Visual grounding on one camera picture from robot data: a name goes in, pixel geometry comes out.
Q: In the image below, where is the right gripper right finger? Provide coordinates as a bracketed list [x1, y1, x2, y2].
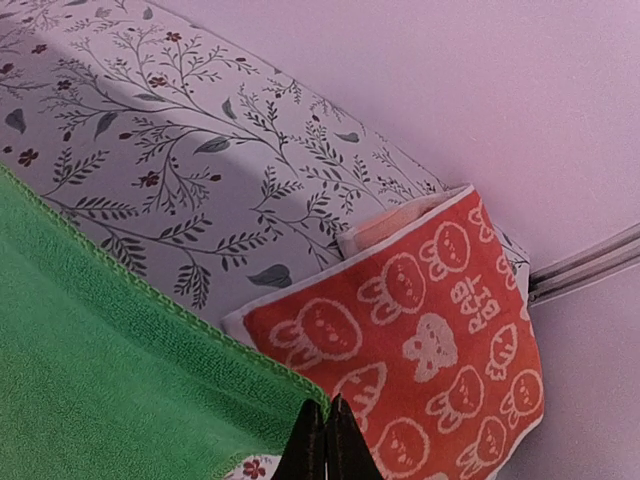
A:
[326, 395, 378, 479]

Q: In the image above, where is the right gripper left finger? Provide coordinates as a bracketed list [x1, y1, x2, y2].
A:
[276, 400, 326, 480]

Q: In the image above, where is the green microfiber towel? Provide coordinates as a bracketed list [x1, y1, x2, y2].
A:
[1, 170, 329, 479]

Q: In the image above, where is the right aluminium frame post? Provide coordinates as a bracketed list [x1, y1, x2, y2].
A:
[528, 223, 639, 306]

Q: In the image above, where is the orange rabbit pattern towel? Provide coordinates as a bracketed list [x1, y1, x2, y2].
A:
[222, 186, 544, 479]

